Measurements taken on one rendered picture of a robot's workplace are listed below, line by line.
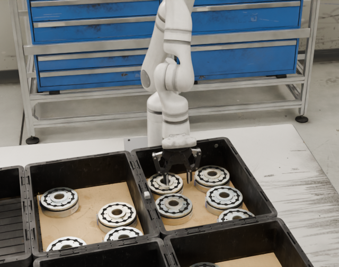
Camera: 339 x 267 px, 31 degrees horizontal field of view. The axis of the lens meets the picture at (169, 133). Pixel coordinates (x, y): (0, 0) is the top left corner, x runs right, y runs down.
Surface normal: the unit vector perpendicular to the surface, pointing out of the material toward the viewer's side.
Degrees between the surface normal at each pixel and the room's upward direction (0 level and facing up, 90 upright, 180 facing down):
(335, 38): 90
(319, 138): 0
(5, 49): 90
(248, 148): 0
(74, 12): 90
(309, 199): 0
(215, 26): 90
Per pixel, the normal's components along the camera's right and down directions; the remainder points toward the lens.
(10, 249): 0.00, -0.86
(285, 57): 0.14, 0.50
